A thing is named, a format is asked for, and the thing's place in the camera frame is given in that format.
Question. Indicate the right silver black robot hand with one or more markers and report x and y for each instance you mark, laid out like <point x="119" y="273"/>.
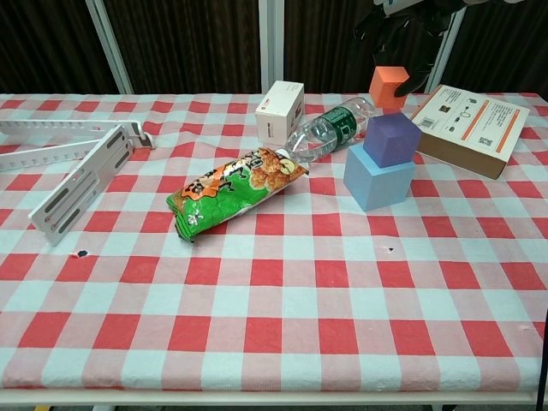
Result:
<point x="411" y="34"/>

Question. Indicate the small orange foam cube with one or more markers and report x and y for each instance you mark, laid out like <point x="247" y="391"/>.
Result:
<point x="385" y="87"/>

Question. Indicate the purple foam cube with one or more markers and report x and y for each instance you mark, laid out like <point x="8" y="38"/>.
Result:
<point x="389" y="141"/>

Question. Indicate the dark brown curtain panel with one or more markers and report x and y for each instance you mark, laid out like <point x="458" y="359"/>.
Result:
<point x="321" y="43"/>
<point x="47" y="43"/>
<point x="505" y="47"/>
<point x="188" y="43"/>

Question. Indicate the flat white orange product box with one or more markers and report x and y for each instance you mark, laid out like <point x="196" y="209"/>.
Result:
<point x="466" y="124"/>

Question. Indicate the clear plastic water bottle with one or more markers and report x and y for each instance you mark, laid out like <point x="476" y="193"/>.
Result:
<point x="334" y="128"/>

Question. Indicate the small white carton box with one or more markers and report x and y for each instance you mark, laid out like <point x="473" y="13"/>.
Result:
<point x="278" y="107"/>

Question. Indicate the large blue foam cube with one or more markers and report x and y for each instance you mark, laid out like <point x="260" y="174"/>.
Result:
<point x="377" y="188"/>

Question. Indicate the green orange snack bag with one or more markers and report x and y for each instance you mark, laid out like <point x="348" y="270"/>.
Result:
<point x="231" y="192"/>

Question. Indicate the red white checkered tablecloth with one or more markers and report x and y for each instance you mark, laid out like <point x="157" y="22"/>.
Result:
<point x="257" y="308"/>

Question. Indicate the white partition frame post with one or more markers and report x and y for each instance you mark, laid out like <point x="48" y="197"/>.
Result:
<point x="272" y="43"/>
<point x="109" y="47"/>
<point x="443" y="64"/>

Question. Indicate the white metal folding bracket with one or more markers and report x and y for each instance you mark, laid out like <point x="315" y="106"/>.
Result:
<point x="81" y="184"/>

